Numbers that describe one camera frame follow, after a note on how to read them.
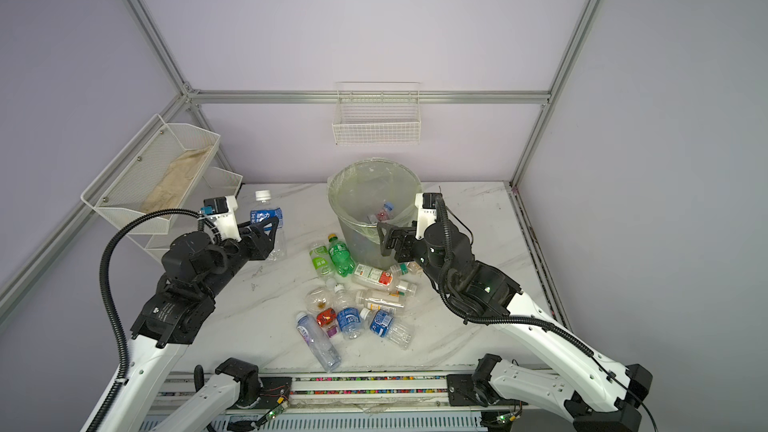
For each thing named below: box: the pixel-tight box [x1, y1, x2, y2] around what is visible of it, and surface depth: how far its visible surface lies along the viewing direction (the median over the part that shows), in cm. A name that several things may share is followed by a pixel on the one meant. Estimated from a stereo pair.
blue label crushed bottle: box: [370, 309, 412, 350], surface depth 81 cm
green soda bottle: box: [328, 234, 357, 278], surface depth 96 cm
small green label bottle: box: [310, 243, 335, 281], surface depth 97 cm
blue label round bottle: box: [334, 284, 362, 340], surface depth 83 cm
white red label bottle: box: [352, 263, 394, 291], surface depth 90 cm
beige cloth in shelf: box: [141, 145, 213, 213], surface depth 81 cm
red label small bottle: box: [316, 308, 337, 338], surface depth 84 cm
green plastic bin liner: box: [328, 158, 423, 244], surface depth 90 cm
